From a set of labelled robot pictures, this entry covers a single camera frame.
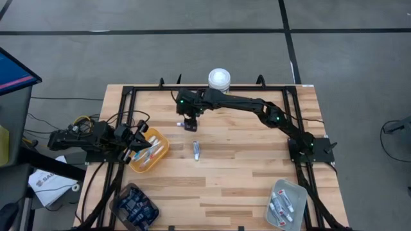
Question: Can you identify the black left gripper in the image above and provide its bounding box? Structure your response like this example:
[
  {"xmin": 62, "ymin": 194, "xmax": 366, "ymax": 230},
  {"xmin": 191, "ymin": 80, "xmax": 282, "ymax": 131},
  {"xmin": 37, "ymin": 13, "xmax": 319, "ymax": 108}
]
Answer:
[{"xmin": 114, "ymin": 119, "xmax": 153, "ymax": 164}]

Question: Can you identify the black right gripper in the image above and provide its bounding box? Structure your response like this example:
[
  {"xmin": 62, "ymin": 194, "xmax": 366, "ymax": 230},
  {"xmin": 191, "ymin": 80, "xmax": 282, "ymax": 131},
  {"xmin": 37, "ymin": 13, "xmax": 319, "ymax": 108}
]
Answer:
[{"xmin": 175, "ymin": 88, "xmax": 206, "ymax": 133}]

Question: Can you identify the small white blue toothpaste tube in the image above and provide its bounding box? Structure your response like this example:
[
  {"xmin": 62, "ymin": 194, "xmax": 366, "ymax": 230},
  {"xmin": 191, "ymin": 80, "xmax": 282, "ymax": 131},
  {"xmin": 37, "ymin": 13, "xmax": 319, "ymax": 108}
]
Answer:
[{"xmin": 139, "ymin": 143, "xmax": 163, "ymax": 166}]

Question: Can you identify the white red-blue toothpaste tube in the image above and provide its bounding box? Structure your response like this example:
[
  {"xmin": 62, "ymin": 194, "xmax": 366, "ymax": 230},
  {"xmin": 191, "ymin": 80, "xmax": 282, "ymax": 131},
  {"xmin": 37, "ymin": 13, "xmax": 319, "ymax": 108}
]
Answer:
[{"xmin": 137, "ymin": 139, "xmax": 162, "ymax": 163}]

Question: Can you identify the yellow plastic bin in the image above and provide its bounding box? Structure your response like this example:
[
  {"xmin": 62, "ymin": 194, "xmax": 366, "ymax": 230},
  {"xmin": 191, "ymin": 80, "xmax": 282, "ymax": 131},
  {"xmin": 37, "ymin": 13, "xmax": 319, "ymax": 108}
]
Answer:
[{"xmin": 127, "ymin": 128, "xmax": 170, "ymax": 175}]

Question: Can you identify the yellow blue wipes canister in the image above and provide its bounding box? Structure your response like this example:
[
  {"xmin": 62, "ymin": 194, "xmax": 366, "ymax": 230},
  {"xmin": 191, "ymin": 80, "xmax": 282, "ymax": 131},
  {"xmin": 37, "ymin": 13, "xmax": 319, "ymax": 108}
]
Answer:
[{"xmin": 207, "ymin": 67, "xmax": 232, "ymax": 94}]

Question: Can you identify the clear smoky plastic bin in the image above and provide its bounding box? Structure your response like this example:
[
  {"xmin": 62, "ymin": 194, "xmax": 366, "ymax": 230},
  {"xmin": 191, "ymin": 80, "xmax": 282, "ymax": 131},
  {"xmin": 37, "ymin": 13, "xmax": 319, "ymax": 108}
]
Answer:
[{"xmin": 109, "ymin": 182, "xmax": 161, "ymax": 231}]

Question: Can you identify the black beam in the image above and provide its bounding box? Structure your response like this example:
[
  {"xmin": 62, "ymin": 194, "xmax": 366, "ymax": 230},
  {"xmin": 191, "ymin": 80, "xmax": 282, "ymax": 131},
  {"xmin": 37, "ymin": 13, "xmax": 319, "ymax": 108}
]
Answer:
[{"xmin": 19, "ymin": 145, "xmax": 87, "ymax": 182}]

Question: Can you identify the white printed paper bag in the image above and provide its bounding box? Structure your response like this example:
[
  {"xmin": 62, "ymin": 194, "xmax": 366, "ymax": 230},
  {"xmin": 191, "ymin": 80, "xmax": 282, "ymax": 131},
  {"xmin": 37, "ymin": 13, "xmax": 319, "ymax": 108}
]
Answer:
[{"xmin": 28, "ymin": 155, "xmax": 80, "ymax": 208}]

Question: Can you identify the grey cabinet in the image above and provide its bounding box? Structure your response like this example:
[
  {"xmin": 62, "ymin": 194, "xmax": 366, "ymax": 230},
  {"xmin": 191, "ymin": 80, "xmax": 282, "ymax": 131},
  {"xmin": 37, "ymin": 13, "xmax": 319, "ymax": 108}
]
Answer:
[{"xmin": 0, "ymin": 85, "xmax": 33, "ymax": 167}]

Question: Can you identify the light grey plastic bin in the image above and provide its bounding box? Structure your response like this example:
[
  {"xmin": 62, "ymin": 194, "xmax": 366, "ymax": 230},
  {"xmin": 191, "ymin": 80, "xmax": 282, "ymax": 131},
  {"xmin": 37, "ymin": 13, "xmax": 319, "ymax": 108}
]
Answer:
[{"xmin": 263, "ymin": 178, "xmax": 309, "ymax": 231}]

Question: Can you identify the yellow object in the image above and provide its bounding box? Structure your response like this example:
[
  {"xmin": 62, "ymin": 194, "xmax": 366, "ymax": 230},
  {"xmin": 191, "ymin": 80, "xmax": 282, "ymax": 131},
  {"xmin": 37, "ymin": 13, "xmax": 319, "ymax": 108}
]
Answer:
[{"xmin": 0, "ymin": 124, "xmax": 10, "ymax": 167}]

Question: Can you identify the monitor with blue screen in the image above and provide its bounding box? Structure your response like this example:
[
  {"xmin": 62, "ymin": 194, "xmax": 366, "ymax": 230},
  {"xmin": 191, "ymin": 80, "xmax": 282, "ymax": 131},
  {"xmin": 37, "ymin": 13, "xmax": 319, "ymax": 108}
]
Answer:
[{"xmin": 0, "ymin": 47, "xmax": 43, "ymax": 97}]

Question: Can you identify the black rounded object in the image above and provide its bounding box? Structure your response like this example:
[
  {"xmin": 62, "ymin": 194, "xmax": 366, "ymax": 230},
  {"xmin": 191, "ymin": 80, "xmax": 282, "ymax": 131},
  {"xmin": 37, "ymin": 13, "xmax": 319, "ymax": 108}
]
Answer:
[{"xmin": 0, "ymin": 201, "xmax": 21, "ymax": 231}]

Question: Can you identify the grey stand foot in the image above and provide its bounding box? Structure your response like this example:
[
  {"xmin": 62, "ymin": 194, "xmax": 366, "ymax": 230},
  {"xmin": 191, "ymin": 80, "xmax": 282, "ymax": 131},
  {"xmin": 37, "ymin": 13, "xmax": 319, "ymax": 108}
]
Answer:
[{"xmin": 382, "ymin": 115, "xmax": 411, "ymax": 135}]

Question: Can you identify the black looped cable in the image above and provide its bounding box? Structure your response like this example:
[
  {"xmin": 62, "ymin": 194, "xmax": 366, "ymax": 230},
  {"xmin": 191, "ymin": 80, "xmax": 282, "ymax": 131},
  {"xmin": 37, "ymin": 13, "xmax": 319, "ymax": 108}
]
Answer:
[{"xmin": 105, "ymin": 108, "xmax": 152, "ymax": 130}]

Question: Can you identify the black metal table frame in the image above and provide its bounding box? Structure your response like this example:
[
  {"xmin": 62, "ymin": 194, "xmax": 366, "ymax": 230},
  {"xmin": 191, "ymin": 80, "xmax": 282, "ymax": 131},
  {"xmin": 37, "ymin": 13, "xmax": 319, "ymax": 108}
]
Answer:
[{"xmin": 73, "ymin": 74, "xmax": 354, "ymax": 231}]

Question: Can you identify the yellow cable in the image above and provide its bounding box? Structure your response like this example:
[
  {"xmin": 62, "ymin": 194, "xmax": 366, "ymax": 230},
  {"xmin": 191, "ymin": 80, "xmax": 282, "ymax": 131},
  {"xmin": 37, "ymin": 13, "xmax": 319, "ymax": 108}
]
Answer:
[{"xmin": 73, "ymin": 114, "xmax": 94, "ymax": 128}]

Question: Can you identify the thick black cable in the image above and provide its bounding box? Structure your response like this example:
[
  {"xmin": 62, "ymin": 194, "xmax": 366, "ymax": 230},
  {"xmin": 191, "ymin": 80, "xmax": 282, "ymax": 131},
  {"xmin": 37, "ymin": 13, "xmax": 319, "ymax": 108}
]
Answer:
[{"xmin": 80, "ymin": 161, "xmax": 107, "ymax": 225}]

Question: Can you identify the thin black floor cable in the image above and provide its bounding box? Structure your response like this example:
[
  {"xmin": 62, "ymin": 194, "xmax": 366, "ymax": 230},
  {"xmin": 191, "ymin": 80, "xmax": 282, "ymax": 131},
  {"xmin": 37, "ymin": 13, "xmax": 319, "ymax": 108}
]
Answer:
[{"xmin": 30, "ymin": 96, "xmax": 104, "ymax": 101}]

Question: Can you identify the black curved floor cable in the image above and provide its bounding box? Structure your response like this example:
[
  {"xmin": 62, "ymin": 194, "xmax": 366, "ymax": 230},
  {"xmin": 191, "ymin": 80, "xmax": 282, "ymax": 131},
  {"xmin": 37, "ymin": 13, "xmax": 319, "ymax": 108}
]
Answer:
[{"xmin": 380, "ymin": 119, "xmax": 411, "ymax": 164}]

